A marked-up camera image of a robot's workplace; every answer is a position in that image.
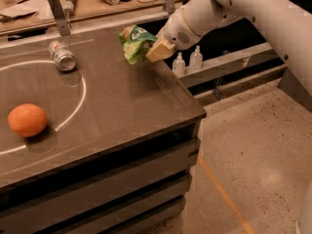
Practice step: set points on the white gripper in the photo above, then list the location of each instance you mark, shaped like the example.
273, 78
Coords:
175, 30

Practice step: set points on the green rice chip bag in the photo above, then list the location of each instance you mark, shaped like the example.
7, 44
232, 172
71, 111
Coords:
136, 42

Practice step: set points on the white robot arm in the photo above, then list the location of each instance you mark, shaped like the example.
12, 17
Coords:
286, 27

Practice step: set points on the left clear sanitizer bottle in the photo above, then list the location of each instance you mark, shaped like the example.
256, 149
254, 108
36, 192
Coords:
179, 65

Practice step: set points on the clear sanitizer bottle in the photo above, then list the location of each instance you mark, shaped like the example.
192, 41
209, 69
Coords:
196, 58
179, 65

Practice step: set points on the right clear sanitizer bottle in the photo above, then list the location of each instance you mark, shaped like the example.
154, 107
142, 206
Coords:
196, 58

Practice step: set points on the silver soda can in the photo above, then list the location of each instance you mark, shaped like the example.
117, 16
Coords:
62, 56

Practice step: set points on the white paper sheets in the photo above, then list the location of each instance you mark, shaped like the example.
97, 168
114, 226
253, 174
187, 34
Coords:
40, 8

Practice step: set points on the orange fruit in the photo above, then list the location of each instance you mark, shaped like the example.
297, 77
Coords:
27, 120

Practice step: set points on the grey metal bracket left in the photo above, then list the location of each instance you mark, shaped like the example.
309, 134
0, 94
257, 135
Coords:
59, 17

